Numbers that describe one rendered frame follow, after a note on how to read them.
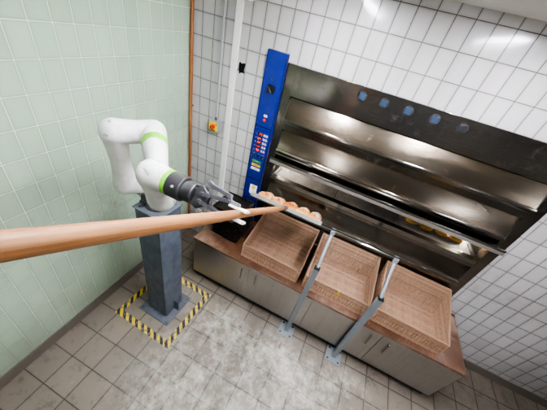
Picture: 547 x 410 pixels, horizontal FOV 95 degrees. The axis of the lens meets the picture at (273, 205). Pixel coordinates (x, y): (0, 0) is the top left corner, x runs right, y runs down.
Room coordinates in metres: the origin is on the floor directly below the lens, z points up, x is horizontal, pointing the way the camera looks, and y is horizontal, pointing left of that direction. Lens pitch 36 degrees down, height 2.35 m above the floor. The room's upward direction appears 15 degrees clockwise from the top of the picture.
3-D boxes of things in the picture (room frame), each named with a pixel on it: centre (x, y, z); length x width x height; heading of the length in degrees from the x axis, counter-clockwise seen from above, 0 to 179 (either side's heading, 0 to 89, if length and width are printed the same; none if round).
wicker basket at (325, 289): (1.53, -0.73, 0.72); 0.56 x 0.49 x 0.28; 76
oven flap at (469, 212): (1.79, -0.78, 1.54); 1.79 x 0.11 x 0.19; 76
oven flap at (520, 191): (1.79, -0.78, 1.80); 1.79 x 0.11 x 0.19; 76
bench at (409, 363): (1.54, -0.60, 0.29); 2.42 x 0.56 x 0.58; 76
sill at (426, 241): (1.82, -0.78, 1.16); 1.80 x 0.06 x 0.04; 76
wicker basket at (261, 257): (1.68, -0.16, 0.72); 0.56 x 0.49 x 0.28; 75
